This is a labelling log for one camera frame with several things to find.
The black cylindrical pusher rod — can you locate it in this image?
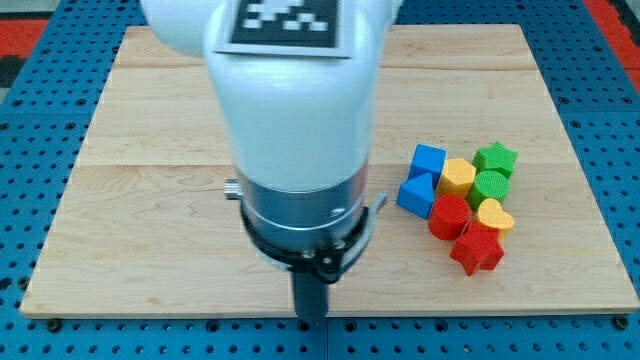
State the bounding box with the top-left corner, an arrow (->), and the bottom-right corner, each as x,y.
291,273 -> 329,321

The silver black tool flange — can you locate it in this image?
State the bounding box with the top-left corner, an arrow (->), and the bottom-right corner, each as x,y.
224,167 -> 388,284

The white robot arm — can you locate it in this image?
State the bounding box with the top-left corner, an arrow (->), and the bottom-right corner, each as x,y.
142,0 -> 400,322

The red star block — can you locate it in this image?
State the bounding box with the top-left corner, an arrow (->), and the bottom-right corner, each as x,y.
449,221 -> 505,276

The green star block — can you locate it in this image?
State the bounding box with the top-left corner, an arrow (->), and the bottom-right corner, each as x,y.
472,142 -> 519,179

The blue triangle block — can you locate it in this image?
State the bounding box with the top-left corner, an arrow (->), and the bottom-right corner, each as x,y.
396,174 -> 434,219

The blue cube block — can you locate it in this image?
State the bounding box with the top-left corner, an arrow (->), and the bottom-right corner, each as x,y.
407,144 -> 447,189

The red cylinder block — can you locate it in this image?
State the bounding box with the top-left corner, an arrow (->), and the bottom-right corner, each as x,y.
428,194 -> 471,240

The yellow hexagon block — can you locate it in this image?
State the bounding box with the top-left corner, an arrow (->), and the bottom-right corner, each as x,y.
436,158 -> 476,198

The wooden board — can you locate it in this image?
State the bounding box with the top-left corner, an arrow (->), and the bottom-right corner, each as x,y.
20,25 -> 639,319

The yellow heart block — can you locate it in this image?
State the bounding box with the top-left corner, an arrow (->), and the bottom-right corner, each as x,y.
476,198 -> 516,243

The green cylinder block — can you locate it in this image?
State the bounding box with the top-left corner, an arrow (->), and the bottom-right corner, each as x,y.
467,170 -> 511,210

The black white fiducial marker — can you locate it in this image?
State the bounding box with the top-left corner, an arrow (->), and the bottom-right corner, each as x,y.
214,0 -> 354,59

